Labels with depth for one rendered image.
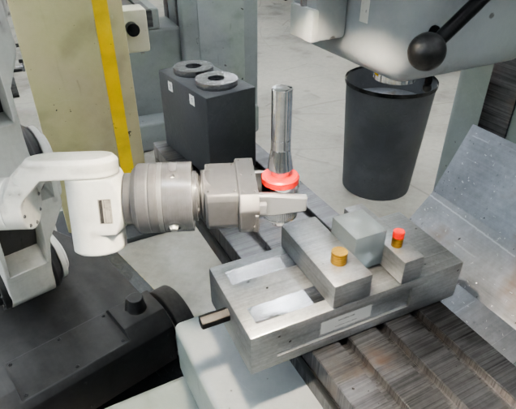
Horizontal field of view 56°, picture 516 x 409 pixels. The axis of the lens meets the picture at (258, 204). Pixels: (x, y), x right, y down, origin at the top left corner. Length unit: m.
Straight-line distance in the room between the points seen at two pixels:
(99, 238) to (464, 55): 0.44
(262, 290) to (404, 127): 1.96
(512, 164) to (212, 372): 0.62
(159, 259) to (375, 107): 1.28
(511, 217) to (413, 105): 1.64
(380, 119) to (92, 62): 1.36
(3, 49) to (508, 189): 0.89
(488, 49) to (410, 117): 2.03
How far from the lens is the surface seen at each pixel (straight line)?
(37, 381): 1.18
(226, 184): 0.59
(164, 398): 0.91
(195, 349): 0.81
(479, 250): 0.95
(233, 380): 0.77
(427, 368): 0.72
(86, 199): 0.60
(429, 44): 0.41
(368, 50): 0.48
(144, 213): 0.58
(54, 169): 0.60
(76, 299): 1.37
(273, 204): 0.59
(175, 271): 2.25
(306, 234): 0.72
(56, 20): 2.19
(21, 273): 1.21
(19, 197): 0.63
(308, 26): 0.48
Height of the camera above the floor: 1.46
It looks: 33 degrees down
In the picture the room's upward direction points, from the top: straight up
